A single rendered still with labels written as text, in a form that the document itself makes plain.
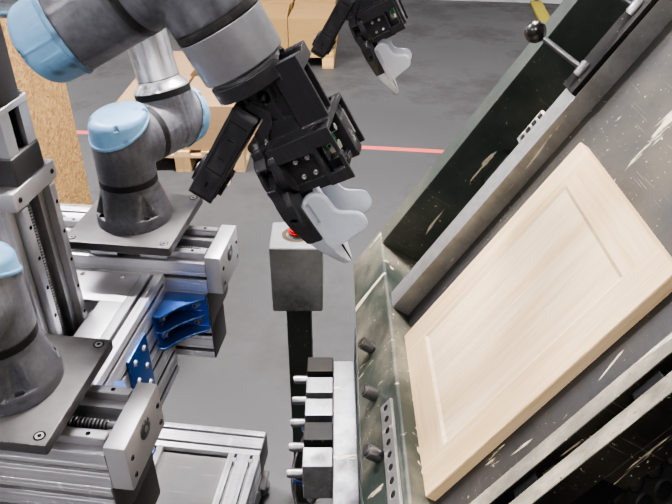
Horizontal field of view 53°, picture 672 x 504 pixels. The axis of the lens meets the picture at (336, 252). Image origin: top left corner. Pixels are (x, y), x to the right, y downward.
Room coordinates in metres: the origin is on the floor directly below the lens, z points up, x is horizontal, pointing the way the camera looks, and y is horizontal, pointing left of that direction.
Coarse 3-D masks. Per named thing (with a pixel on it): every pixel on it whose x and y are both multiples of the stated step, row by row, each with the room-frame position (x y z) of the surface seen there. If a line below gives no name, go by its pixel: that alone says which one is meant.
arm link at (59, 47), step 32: (32, 0) 0.56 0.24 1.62; (64, 0) 0.55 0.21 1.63; (96, 0) 0.54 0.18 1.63; (32, 32) 0.55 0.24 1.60; (64, 32) 0.54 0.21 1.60; (96, 32) 0.54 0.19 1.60; (128, 32) 0.55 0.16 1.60; (32, 64) 0.55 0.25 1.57; (64, 64) 0.55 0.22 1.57; (96, 64) 0.56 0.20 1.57
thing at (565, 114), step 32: (640, 32) 1.10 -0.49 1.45; (608, 64) 1.10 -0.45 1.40; (576, 96) 1.10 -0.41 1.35; (544, 128) 1.11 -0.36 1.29; (512, 160) 1.13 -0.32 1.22; (544, 160) 1.10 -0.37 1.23; (480, 192) 1.14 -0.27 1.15; (512, 192) 1.10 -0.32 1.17; (480, 224) 1.10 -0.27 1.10; (448, 256) 1.10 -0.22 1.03; (416, 288) 1.10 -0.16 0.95
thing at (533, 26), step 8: (528, 24) 1.18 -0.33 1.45; (536, 24) 1.17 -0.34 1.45; (544, 24) 1.18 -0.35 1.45; (528, 32) 1.17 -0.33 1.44; (536, 32) 1.16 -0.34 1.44; (544, 32) 1.17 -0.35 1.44; (528, 40) 1.17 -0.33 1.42; (536, 40) 1.16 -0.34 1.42; (544, 40) 1.16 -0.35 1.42; (552, 48) 1.16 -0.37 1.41; (560, 48) 1.15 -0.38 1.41; (568, 56) 1.14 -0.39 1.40; (576, 64) 1.13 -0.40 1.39; (584, 64) 1.12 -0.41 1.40; (576, 72) 1.12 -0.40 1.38
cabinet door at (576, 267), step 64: (576, 192) 0.93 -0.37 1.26; (512, 256) 0.94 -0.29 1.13; (576, 256) 0.82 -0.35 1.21; (640, 256) 0.72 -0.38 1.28; (448, 320) 0.95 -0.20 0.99; (512, 320) 0.82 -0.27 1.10; (576, 320) 0.71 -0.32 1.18; (448, 384) 0.82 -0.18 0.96; (512, 384) 0.71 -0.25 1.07; (448, 448) 0.70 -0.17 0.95
